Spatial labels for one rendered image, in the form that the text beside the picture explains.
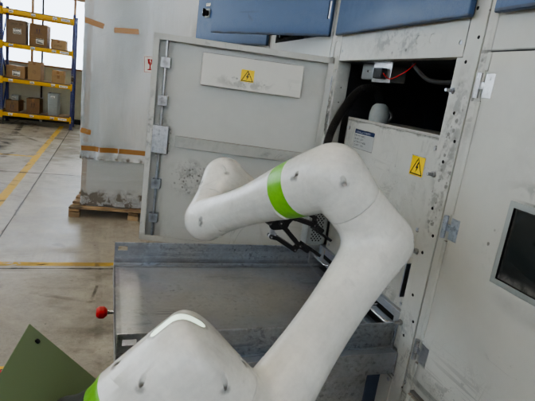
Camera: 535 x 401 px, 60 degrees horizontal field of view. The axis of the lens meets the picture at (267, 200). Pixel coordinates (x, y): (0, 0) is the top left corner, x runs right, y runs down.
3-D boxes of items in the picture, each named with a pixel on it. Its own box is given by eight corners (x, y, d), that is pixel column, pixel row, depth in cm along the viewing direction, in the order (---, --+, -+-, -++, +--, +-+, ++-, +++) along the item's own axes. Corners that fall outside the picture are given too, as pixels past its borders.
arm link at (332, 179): (367, 219, 78) (390, 174, 85) (324, 161, 74) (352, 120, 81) (294, 235, 92) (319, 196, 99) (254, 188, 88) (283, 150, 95)
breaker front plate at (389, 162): (399, 317, 123) (439, 138, 112) (322, 251, 167) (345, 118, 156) (403, 317, 123) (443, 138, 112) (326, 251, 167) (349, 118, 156)
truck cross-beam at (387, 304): (401, 337, 121) (405, 317, 120) (317, 259, 171) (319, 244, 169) (417, 336, 123) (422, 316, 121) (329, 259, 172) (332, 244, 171)
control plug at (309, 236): (305, 244, 157) (313, 195, 153) (299, 239, 162) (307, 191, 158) (326, 245, 160) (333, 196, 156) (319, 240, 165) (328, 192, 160)
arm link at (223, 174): (225, 143, 119) (205, 157, 127) (208, 182, 113) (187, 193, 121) (267, 173, 124) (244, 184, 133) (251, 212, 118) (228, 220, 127)
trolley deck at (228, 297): (114, 397, 95) (115, 371, 94) (112, 274, 152) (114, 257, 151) (392, 373, 118) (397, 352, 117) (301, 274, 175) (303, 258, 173)
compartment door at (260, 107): (142, 233, 180) (158, 34, 162) (303, 254, 182) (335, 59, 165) (138, 239, 173) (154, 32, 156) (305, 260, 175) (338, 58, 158)
